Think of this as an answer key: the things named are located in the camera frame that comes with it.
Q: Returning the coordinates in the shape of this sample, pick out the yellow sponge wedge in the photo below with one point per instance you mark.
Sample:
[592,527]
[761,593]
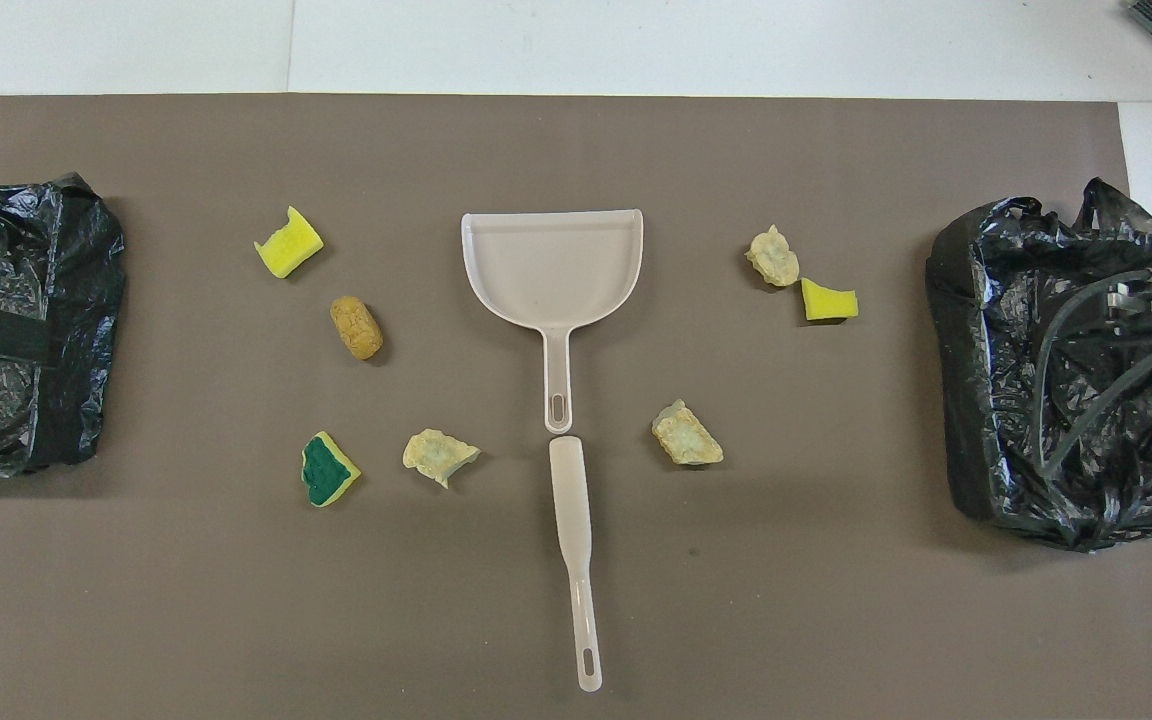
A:
[826,302]

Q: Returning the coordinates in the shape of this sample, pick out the notched yellow sponge piece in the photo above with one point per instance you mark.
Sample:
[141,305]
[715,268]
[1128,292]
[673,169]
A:
[288,245]

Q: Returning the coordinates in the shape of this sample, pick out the pale yellow foam chunk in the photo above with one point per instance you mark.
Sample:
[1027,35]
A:
[436,455]
[686,438]
[774,258]

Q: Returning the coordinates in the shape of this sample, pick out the yellow sponge with green pad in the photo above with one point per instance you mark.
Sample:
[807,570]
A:
[326,470]

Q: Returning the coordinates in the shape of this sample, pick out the beige plastic dustpan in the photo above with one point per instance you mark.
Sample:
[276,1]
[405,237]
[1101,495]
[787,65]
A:
[551,265]

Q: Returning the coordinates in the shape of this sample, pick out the black bag-lined bin, crumpled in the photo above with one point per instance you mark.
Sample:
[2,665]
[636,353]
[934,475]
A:
[996,400]

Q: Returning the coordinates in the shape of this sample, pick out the brown paper table mat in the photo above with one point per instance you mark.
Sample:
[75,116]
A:
[576,150]

